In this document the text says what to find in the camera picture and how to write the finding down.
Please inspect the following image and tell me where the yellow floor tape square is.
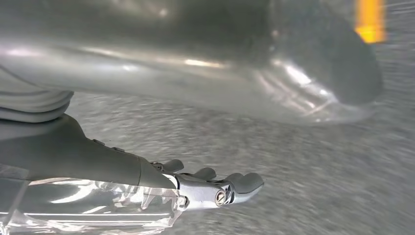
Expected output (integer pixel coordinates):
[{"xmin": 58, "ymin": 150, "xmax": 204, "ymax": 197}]
[{"xmin": 354, "ymin": 0, "xmax": 387, "ymax": 44}]

